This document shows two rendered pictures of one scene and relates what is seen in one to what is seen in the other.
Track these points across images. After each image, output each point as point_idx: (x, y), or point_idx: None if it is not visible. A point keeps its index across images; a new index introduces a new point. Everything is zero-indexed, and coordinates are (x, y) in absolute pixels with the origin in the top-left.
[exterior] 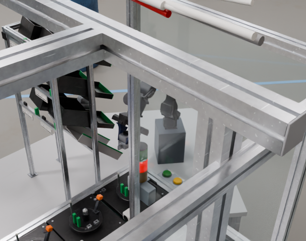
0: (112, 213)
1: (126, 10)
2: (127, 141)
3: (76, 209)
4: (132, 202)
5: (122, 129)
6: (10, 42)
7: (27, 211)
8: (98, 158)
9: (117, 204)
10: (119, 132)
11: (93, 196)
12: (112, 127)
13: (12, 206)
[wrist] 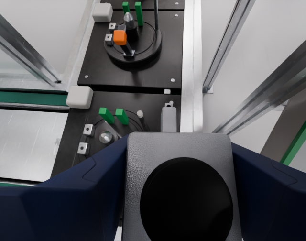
0: (110, 81)
1: None
2: (116, 141)
3: (169, 49)
4: None
5: (280, 210)
6: None
7: (245, 47)
8: (239, 115)
9: (117, 102)
10: (251, 158)
11: (171, 86)
12: None
13: (266, 39)
